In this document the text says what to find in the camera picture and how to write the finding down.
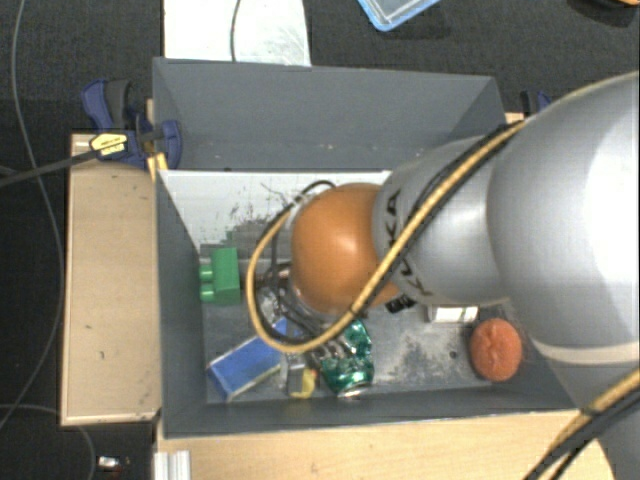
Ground crushed green can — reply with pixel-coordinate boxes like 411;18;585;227
319;319;376;400

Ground white box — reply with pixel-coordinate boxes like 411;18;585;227
426;304;480;325

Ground pale wood board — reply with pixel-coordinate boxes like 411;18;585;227
59;132;164;427

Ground green toy block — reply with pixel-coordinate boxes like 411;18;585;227
198;246;243;308

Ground blue box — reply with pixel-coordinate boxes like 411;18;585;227
205;316;290;403

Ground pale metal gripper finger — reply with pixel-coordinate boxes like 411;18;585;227
287;353;307;396

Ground small yellow thing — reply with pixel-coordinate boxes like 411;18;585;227
289;366;322;400

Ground orange-red ball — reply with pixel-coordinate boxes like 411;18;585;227
467;317;525;384

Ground grey metal bin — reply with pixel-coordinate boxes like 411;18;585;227
151;56;587;439

